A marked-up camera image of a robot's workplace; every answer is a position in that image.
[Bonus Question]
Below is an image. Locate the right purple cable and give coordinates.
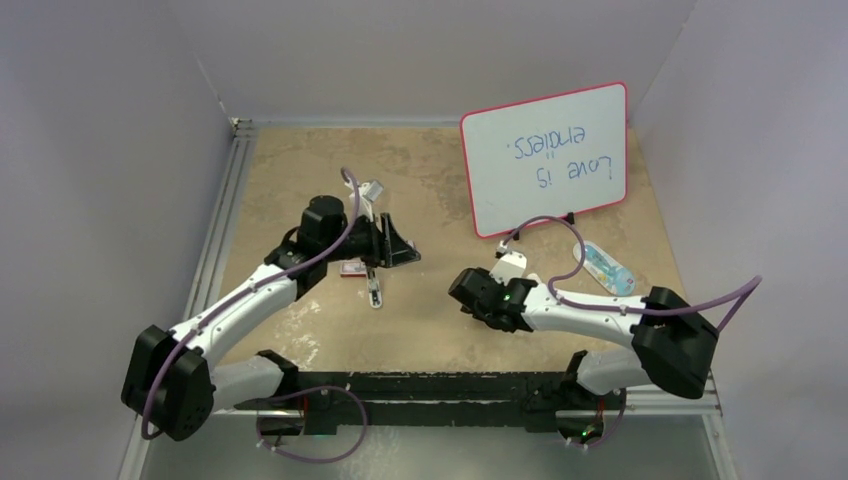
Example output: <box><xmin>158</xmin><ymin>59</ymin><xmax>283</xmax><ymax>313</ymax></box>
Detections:
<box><xmin>496</xmin><ymin>215</ymin><xmax>763</xmax><ymax>452</ymax></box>

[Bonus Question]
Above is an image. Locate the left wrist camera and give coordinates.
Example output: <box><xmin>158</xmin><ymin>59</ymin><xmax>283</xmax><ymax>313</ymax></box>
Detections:
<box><xmin>345</xmin><ymin>180</ymin><xmax>385</xmax><ymax>220</ymax></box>

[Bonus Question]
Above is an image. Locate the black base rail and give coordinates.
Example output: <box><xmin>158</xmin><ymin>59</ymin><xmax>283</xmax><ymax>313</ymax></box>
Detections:
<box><xmin>236</xmin><ymin>371</ymin><xmax>623</xmax><ymax>436</ymax></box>

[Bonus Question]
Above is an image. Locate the red staple box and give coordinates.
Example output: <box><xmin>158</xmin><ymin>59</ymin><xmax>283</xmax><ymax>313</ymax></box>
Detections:
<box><xmin>339</xmin><ymin>260</ymin><xmax>368</xmax><ymax>277</ymax></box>

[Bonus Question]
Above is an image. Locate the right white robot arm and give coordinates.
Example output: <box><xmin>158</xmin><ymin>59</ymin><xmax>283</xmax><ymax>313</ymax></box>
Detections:
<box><xmin>448</xmin><ymin>267</ymin><xmax>719</xmax><ymax>407</ymax></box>

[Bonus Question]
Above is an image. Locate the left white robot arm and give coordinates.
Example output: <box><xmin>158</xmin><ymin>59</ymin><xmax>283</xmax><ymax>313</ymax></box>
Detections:
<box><xmin>120</xmin><ymin>195</ymin><xmax>421</xmax><ymax>441</ymax></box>

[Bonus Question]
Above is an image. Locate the aluminium frame rail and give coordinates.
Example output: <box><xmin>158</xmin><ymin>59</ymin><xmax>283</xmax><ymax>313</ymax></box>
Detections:
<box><xmin>183</xmin><ymin>119</ymin><xmax>260</xmax><ymax>319</ymax></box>

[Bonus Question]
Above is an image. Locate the blue patterned oval case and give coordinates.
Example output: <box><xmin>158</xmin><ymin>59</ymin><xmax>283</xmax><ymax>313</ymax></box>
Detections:
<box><xmin>572</xmin><ymin>241</ymin><xmax>636</xmax><ymax>296</ymax></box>

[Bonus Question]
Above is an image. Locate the red-framed whiteboard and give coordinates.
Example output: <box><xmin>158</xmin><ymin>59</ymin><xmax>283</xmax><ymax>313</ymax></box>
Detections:
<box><xmin>459</xmin><ymin>82</ymin><xmax>629</xmax><ymax>238</ymax></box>

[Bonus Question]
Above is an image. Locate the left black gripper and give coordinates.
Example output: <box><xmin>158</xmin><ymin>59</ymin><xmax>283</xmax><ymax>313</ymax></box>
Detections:
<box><xmin>322</xmin><ymin>213</ymin><xmax>418</xmax><ymax>268</ymax></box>

